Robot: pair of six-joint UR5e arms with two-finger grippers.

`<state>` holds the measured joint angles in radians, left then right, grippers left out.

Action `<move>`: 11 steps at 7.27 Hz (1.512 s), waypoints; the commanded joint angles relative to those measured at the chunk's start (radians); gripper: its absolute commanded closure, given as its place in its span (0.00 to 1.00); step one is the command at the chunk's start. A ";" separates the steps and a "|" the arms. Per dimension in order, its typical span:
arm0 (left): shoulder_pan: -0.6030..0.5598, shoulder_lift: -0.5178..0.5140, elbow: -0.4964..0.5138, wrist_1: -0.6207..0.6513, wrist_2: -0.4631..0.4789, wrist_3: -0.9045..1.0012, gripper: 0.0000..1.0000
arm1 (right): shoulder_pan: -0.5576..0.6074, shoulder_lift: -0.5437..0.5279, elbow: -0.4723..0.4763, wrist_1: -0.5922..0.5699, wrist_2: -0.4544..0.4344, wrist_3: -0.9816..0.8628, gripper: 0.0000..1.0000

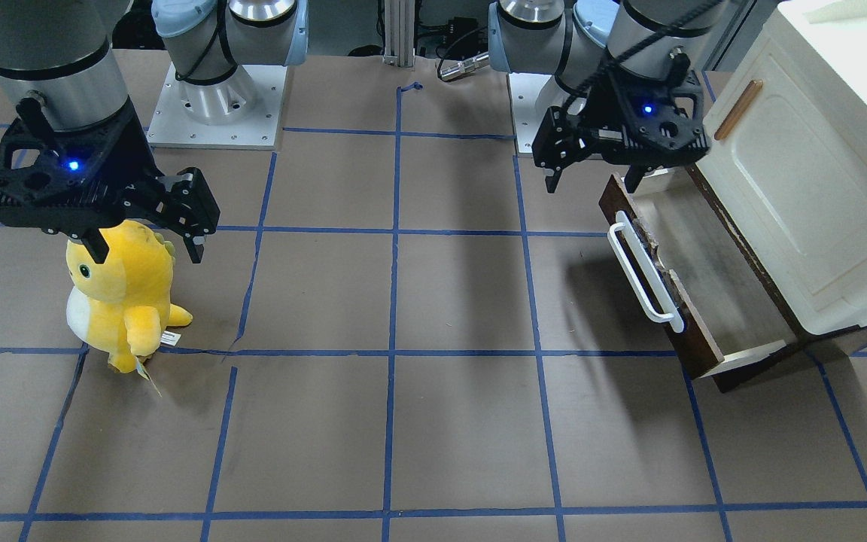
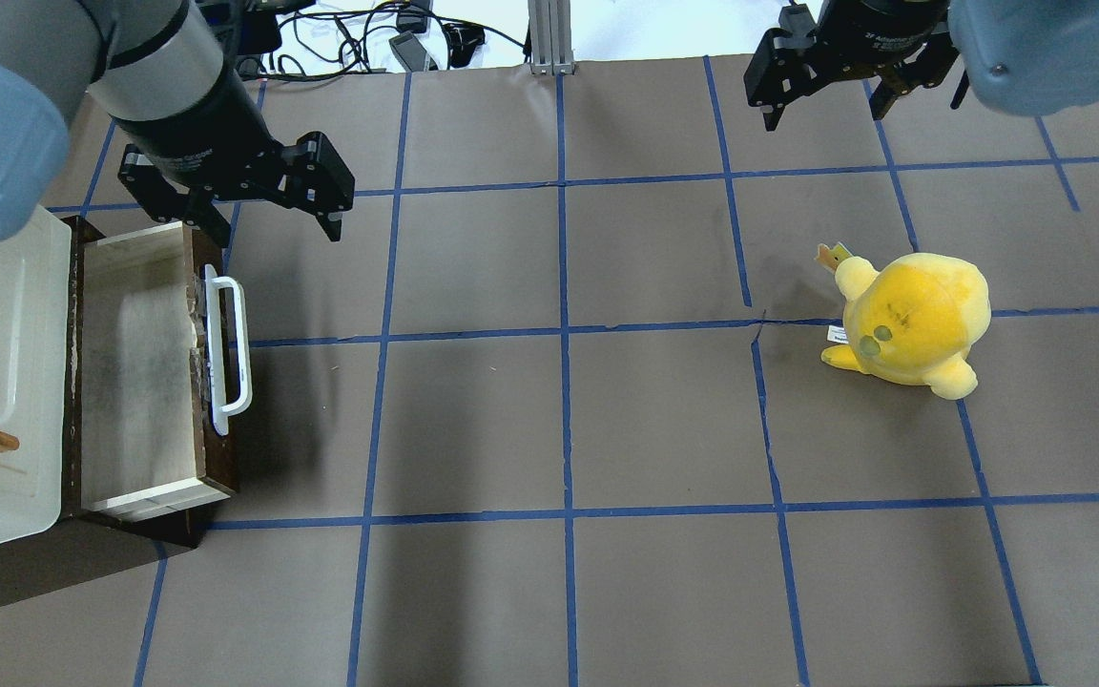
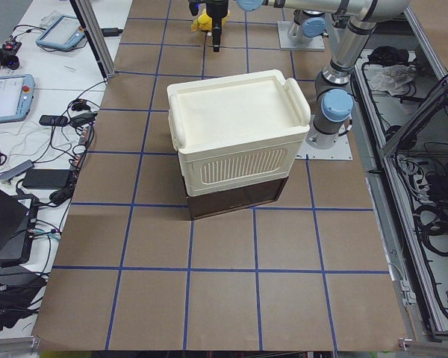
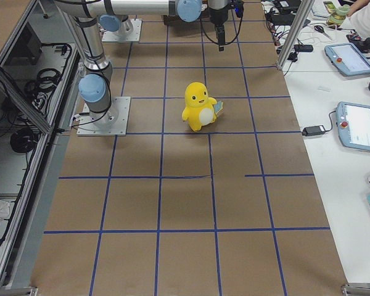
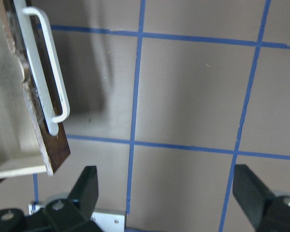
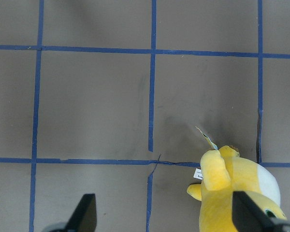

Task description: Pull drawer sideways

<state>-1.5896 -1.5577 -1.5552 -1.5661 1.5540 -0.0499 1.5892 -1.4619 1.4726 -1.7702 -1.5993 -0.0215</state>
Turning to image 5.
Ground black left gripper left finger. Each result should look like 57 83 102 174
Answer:
43 166 99 232

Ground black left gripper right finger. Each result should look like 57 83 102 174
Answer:
232 164 290 232

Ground white drawer handle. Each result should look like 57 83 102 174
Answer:
12 0 71 136

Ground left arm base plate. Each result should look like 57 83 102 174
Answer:
28 203 125 232

